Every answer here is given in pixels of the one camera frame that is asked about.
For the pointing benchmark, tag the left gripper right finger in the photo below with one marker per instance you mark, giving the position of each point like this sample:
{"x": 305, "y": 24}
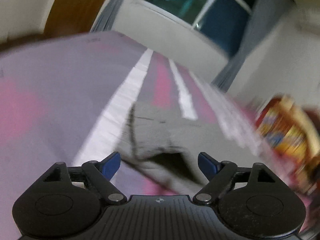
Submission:
{"x": 220, "y": 179}

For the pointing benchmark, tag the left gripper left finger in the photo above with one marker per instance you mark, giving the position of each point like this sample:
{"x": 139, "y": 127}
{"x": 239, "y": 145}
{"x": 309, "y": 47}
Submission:
{"x": 99, "y": 175}

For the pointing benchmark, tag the grey fleece pants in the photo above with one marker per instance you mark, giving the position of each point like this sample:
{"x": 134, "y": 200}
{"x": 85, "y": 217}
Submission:
{"x": 159, "y": 149}

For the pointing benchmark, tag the pink grey striped bedsheet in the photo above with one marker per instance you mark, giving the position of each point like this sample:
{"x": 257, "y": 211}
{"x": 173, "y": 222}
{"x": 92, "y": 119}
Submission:
{"x": 69, "y": 99}

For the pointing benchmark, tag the colourful folded blanket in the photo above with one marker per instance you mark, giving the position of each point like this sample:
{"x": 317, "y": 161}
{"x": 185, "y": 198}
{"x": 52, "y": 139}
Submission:
{"x": 293, "y": 134}

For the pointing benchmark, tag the grey left curtain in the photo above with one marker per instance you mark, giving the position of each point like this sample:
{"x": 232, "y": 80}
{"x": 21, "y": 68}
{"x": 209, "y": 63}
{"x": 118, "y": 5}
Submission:
{"x": 107, "y": 16}

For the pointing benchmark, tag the grey curtain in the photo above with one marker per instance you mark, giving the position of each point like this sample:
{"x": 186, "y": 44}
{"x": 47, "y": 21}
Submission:
{"x": 107, "y": 16}
{"x": 265, "y": 16}

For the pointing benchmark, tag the dark glass window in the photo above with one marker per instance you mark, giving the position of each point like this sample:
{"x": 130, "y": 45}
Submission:
{"x": 221, "y": 21}

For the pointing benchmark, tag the brown wooden door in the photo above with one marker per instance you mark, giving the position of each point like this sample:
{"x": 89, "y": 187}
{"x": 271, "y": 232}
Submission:
{"x": 70, "y": 17}

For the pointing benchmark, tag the grey right curtain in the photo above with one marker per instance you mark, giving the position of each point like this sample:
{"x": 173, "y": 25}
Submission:
{"x": 265, "y": 16}

